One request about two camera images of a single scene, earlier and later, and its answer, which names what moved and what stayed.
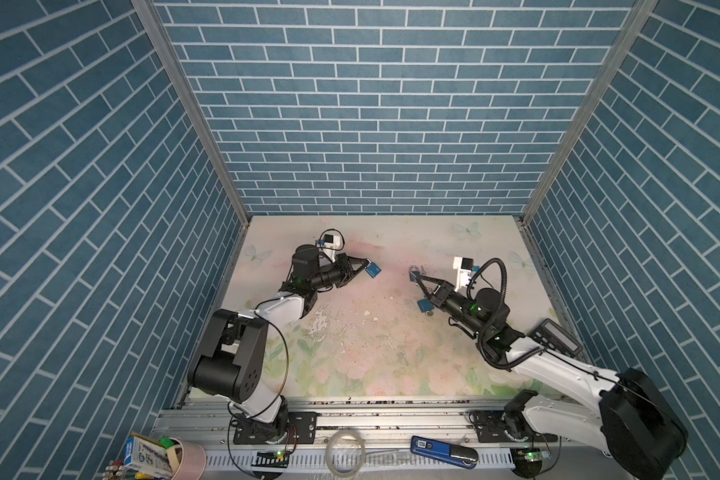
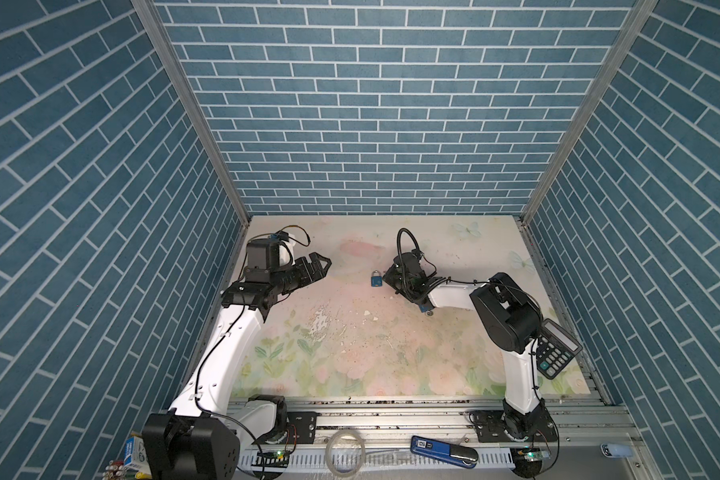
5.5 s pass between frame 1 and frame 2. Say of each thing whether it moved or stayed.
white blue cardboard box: stayed
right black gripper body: moved
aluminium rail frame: stayed
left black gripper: moved
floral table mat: stayed
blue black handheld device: stayed
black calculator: stayed
